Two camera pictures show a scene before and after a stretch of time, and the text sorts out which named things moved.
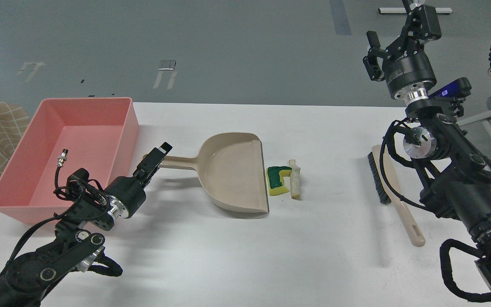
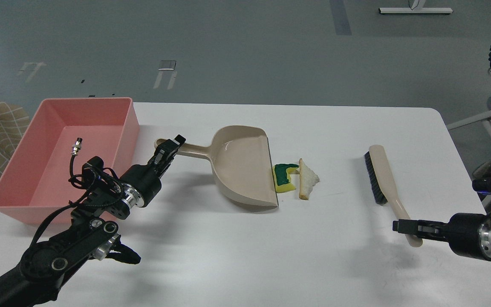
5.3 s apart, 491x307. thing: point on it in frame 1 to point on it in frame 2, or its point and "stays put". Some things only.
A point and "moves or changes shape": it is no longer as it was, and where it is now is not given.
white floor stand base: (439, 10) stays put
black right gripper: (408, 71) to (475, 236)
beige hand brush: (389, 193) stays put
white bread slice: (295, 173) to (308, 178)
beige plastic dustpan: (230, 166) moves or changes shape
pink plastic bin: (99, 134) stays put
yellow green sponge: (275, 178) moves or changes shape
